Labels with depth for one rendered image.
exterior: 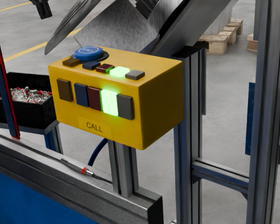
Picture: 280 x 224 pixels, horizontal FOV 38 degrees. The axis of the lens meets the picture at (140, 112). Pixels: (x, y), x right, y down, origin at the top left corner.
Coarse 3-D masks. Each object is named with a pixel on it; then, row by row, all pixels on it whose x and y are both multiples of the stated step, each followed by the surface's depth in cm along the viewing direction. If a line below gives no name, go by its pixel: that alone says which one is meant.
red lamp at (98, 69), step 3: (99, 66) 51; (102, 66) 51; (105, 66) 51; (108, 66) 51; (111, 66) 51; (114, 66) 52; (96, 69) 51; (99, 69) 51; (102, 69) 51; (105, 69) 50; (108, 69) 51; (111, 69) 51; (102, 72) 51; (105, 72) 51
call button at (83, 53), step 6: (84, 48) 57; (90, 48) 57; (96, 48) 57; (102, 48) 57; (78, 54) 55; (84, 54) 55; (90, 54) 55; (96, 54) 55; (102, 54) 56; (84, 60) 55
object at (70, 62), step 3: (66, 60) 54; (69, 60) 54; (72, 60) 54; (75, 60) 54; (78, 60) 54; (63, 63) 54; (66, 63) 54; (69, 63) 53; (72, 63) 54; (75, 63) 54; (78, 63) 54; (69, 66) 54; (72, 66) 54
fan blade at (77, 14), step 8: (80, 0) 105; (88, 0) 102; (96, 0) 99; (72, 8) 107; (80, 8) 103; (88, 8) 99; (72, 16) 104; (80, 16) 100; (64, 24) 105; (72, 24) 101; (56, 32) 106; (64, 32) 101; (56, 40) 101; (48, 48) 102
